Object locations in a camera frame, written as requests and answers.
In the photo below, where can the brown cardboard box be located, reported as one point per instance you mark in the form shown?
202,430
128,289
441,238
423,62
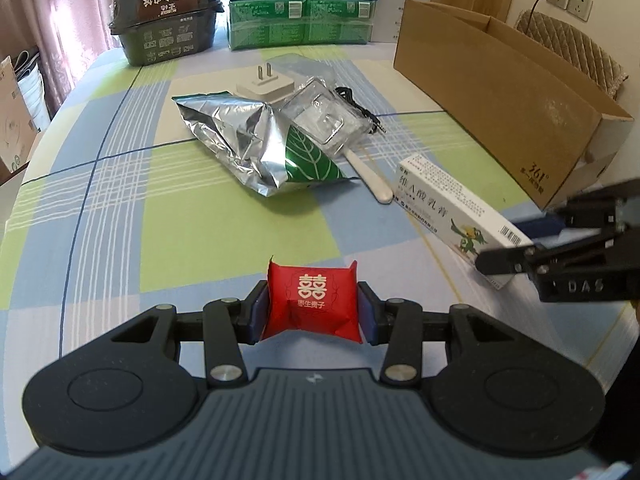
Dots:
500,95

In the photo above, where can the black food container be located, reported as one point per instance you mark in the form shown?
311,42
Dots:
165,35

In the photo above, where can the checked cloth desktop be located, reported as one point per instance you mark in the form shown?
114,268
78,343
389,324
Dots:
150,240

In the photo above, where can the silver foil bag green leaf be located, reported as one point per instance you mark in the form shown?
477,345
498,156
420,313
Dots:
235,135

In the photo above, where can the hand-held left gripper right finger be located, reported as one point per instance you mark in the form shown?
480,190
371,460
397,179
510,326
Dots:
366,315

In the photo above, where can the quilted chair back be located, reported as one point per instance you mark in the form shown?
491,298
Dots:
575,45

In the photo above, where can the stack of magazines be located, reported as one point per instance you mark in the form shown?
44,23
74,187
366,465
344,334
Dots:
32,85

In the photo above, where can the white medicine box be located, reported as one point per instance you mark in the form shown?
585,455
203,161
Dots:
450,205

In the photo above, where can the white power adapter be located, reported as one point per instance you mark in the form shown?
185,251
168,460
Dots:
265,87

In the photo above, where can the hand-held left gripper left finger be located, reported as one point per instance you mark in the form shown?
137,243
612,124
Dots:
259,312

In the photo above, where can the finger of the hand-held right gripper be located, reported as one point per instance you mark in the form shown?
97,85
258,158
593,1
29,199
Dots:
537,227
505,261

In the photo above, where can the red candy packet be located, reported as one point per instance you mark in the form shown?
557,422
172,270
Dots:
312,300

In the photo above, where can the clear plastic box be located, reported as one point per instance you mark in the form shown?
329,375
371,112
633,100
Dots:
325,115

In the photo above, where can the cream spoon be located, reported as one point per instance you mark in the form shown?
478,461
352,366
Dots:
372,180

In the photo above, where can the cardboard box with white print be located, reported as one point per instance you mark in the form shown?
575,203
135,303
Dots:
15,120

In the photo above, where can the green carton pack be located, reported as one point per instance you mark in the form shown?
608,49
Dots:
300,25

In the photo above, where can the pink curtain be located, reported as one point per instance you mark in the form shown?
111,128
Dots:
60,20

